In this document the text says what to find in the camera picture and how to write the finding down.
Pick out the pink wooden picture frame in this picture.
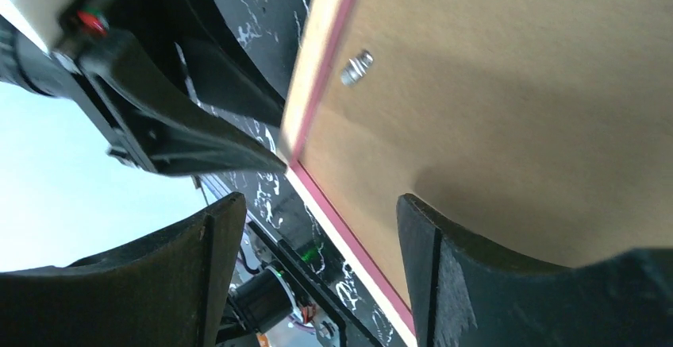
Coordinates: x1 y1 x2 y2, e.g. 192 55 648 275
278 0 417 346

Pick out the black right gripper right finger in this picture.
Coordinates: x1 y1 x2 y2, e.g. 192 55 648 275
396 194 672 346

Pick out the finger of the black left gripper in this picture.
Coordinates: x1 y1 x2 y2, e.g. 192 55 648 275
163 0 284 127
79 30 286 176

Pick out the black marble pattern board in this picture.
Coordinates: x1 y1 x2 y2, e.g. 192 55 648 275
207 0 404 346

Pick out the silver metal turn clip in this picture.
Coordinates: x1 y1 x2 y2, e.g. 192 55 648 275
340 49 374 86

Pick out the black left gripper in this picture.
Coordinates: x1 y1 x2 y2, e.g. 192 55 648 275
1 0 210 172

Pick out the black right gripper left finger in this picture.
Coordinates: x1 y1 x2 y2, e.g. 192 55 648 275
1 192 247 346

